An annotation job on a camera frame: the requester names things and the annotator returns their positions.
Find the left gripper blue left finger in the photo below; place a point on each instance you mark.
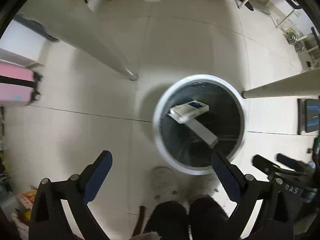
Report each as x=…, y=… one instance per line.
x=87, y=184

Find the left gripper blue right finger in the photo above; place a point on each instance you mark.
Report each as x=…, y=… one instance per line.
x=236, y=184

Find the white Doctor toothpaste box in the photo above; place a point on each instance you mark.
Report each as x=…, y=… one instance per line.
x=201, y=131

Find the blue white small box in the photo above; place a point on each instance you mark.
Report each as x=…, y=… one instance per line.
x=188, y=111

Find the white round trash bin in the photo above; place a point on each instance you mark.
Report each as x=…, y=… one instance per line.
x=196, y=117

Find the grey right slipper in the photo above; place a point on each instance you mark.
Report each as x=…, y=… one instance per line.
x=202, y=186

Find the grey slipper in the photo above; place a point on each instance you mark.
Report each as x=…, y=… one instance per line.
x=202, y=186
x=164, y=184

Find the grey left slipper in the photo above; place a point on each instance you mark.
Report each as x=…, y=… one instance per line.
x=164, y=184

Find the black blue exercise bench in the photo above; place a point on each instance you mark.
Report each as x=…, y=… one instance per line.
x=308, y=115

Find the white table leg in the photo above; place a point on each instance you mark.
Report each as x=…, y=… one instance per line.
x=303, y=84
x=83, y=29

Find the pink suitcase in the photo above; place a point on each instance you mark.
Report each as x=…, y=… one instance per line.
x=19, y=85

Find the metal dumbbell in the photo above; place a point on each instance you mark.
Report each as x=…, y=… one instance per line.
x=292, y=39

